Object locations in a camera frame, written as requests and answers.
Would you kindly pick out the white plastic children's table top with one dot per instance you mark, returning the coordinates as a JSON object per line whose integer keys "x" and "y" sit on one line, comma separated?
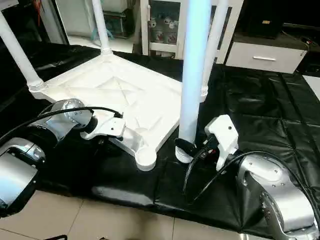
{"x": 120, "y": 95}

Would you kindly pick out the teal plastic object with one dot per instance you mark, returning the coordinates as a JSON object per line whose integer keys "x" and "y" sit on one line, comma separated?
{"x": 96, "y": 34}

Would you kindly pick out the white low drawer unit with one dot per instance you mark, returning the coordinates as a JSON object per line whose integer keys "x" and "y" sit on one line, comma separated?
{"x": 265, "y": 57}

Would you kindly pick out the white glass door cabinet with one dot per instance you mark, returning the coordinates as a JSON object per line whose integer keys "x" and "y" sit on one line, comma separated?
{"x": 162, "y": 25}

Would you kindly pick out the white plastic table leg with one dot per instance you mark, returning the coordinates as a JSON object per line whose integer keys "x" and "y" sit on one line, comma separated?
{"x": 17, "y": 50}
{"x": 195, "y": 65}
{"x": 212, "y": 50}
{"x": 100, "y": 25}

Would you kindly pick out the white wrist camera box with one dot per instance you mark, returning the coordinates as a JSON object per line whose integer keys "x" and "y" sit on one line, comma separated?
{"x": 107, "y": 129}
{"x": 222, "y": 132}

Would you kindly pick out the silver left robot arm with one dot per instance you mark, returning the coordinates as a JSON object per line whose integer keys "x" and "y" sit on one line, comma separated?
{"x": 15, "y": 175}

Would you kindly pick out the black plastic work mat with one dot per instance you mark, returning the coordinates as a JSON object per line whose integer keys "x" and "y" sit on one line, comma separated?
{"x": 250, "y": 120}

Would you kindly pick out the black box with yellow label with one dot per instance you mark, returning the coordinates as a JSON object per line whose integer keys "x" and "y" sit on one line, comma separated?
{"x": 260, "y": 15}

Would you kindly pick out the white side table board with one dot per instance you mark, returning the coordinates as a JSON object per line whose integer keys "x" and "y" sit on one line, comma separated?
{"x": 312, "y": 86}

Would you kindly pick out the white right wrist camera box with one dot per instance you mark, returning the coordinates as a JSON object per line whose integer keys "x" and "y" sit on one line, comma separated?
{"x": 222, "y": 132}

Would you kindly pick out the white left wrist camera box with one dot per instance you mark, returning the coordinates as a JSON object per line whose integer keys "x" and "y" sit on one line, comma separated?
{"x": 107, "y": 129}

